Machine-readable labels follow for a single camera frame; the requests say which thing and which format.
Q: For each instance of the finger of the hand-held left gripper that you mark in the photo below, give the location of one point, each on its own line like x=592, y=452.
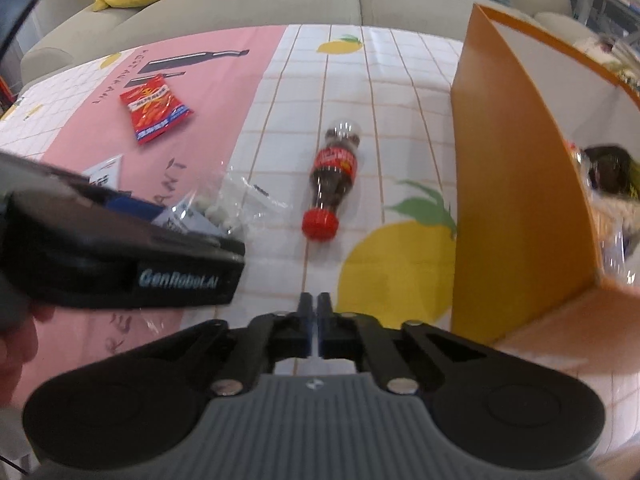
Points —
x=65, y=180

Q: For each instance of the pink and white printed tablecloth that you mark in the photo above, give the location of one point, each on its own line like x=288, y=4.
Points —
x=400, y=85

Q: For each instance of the clear white snack stick packet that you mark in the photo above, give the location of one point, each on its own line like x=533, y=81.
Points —
x=106, y=172

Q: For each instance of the beige sofa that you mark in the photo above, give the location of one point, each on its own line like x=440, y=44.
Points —
x=250, y=10

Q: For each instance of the orange cardboard box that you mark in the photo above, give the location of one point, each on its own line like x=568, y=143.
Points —
x=510, y=185

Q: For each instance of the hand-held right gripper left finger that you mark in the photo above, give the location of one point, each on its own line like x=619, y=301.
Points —
x=309, y=330

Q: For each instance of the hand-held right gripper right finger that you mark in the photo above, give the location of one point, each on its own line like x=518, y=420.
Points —
x=325, y=330

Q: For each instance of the person's left hand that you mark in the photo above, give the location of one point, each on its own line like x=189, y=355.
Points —
x=17, y=355

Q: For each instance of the red snack packet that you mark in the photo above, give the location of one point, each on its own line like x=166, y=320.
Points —
x=155, y=110

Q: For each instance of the dark flat panel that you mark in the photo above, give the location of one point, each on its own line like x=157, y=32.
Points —
x=15, y=5

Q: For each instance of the round clear white snack pack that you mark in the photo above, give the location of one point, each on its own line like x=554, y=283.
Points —
x=215, y=210

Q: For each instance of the cola bottle shaped candy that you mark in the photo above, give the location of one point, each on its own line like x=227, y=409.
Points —
x=332, y=180

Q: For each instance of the stack of magazines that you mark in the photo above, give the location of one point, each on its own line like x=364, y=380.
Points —
x=612, y=57

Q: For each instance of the dark green snack bag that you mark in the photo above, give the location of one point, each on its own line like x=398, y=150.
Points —
x=609, y=167

